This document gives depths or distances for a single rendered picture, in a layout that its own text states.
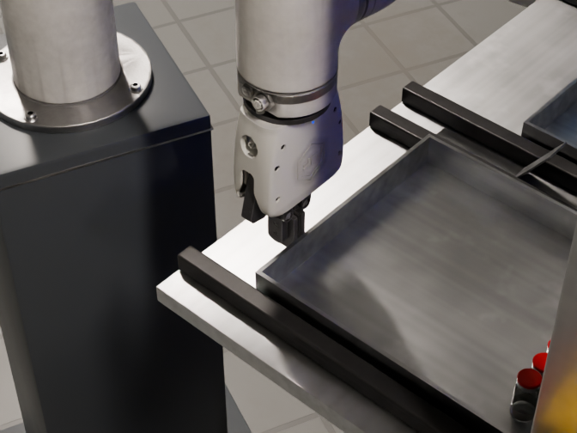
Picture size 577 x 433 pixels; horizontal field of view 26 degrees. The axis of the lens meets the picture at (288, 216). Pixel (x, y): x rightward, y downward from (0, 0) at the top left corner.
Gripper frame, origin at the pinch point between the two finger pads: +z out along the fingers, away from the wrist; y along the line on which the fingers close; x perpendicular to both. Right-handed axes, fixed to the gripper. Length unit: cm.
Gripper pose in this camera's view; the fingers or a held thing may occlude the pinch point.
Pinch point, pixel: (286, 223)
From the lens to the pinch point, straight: 116.0
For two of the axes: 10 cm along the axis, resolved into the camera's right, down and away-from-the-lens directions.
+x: -7.5, -4.6, 4.8
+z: -0.1, 7.2, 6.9
